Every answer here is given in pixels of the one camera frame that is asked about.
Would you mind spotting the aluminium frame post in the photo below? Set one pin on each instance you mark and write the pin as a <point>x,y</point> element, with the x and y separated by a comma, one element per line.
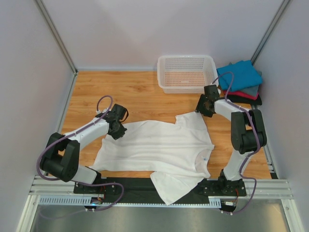
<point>270,29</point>
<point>47,18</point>

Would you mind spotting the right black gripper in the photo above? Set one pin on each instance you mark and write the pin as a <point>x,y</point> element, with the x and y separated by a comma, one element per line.
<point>199,107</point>

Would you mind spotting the white t shirt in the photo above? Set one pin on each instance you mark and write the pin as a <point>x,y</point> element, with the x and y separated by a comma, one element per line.
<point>176,154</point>

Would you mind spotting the right aluminium frame post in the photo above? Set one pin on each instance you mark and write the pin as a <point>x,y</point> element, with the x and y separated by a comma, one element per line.
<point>270,29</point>

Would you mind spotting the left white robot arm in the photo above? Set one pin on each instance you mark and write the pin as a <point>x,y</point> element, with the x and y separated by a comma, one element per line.
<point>61,156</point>

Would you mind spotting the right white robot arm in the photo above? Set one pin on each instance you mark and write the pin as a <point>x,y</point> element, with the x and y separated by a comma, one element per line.
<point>248,133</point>

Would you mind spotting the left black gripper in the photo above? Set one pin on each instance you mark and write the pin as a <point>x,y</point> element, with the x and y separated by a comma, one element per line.
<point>120,134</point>

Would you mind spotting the red folded t shirt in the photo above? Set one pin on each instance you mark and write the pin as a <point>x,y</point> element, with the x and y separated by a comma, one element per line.
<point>239,94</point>

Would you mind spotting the black folded t shirt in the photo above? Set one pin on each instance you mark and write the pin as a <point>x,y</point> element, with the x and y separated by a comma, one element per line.
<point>239,99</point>

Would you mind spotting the left aluminium frame post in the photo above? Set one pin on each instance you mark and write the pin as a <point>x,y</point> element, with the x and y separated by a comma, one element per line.
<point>47,18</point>

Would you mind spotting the grey folded t shirt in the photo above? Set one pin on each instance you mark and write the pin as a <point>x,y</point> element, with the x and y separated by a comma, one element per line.
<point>251,90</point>

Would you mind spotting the white plastic perforated basket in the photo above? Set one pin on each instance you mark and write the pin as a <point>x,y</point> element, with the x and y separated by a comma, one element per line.
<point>187,74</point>

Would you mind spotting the blue folded t shirt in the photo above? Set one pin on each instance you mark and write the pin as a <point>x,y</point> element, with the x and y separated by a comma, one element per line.
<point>237,69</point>

